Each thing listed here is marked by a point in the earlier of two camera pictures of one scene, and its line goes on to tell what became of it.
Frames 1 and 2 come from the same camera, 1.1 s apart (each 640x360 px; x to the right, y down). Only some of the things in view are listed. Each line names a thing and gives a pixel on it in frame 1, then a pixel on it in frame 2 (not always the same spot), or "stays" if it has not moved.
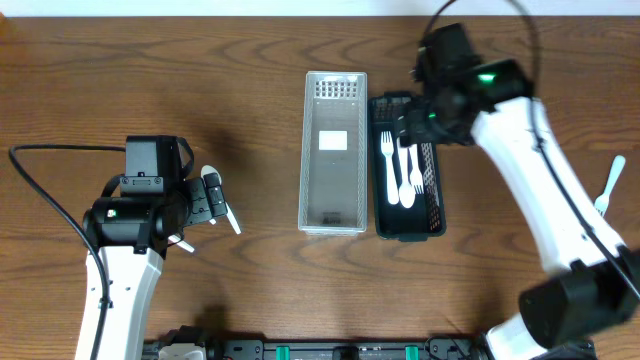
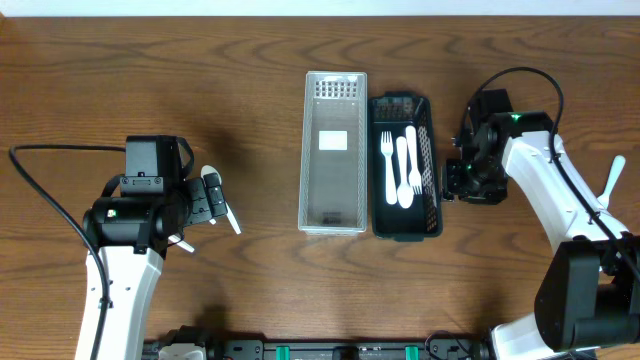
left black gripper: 201,200 stays
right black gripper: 419,125 to 452,185
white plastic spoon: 407,195 stays
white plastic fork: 387,150 stays
